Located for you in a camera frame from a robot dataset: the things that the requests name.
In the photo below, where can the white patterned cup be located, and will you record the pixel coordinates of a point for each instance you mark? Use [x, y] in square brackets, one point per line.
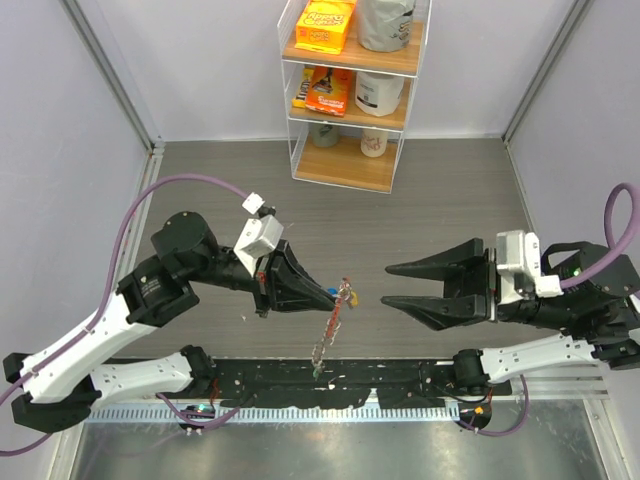
[374, 142]

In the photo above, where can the red handled metal key organizer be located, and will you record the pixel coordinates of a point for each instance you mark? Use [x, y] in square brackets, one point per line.
[333, 324]

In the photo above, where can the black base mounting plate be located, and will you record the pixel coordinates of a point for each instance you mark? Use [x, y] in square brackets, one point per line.
[343, 384]

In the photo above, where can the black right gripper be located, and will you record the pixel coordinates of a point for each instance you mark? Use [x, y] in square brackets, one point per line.
[466, 286]

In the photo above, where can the white wire wooden shelf rack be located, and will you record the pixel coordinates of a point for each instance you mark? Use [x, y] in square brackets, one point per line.
[344, 165]

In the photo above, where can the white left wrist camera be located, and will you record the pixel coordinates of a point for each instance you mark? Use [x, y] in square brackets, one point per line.
[258, 238]

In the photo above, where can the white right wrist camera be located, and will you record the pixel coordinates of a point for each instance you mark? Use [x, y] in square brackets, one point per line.
[519, 268]

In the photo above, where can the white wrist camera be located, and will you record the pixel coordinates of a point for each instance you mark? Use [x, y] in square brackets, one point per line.
[519, 268]
[258, 238]

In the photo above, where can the orange snack box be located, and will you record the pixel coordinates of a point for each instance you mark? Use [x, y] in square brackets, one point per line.
[323, 26]
[329, 90]

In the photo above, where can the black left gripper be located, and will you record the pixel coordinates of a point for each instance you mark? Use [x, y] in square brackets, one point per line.
[283, 283]

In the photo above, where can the slotted white cable duct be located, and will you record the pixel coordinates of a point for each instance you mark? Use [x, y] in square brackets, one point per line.
[370, 412]

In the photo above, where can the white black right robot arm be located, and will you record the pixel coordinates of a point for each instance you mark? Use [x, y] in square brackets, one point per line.
[593, 321]

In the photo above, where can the grey green mug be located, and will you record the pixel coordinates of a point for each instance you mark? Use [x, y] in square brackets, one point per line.
[324, 135]

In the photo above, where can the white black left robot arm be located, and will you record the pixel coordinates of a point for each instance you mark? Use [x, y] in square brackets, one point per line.
[66, 382]

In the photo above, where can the orange snack box top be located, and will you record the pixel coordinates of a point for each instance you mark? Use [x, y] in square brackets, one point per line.
[323, 26]

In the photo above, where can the grey white bag top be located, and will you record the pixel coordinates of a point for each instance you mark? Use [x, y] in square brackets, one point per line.
[384, 25]

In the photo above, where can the aluminium frame rail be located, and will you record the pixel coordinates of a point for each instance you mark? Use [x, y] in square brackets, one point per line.
[127, 210]

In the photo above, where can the yellow black candy box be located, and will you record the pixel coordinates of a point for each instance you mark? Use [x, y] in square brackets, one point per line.
[299, 98]

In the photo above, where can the orange snack box middle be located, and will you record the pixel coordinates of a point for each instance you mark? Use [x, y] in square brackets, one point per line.
[329, 90]

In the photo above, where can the white bag middle shelf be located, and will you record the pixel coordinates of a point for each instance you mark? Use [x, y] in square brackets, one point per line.
[378, 94]

